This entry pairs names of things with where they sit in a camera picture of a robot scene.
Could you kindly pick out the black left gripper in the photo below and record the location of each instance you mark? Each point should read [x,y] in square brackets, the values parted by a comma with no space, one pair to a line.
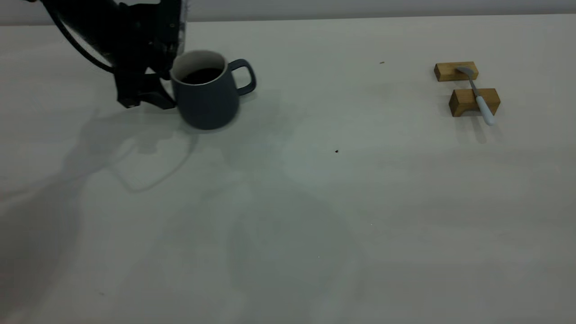
[139,36]

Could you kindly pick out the flat rectangular wooden block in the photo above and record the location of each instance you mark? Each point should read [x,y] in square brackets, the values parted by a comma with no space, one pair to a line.
[445,72]

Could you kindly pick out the dark grey ceramic mug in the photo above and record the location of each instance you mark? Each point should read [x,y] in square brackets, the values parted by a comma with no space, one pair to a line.
[207,105]

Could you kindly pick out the arched wooden block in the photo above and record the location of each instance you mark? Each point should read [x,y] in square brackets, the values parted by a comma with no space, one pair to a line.
[463,100]

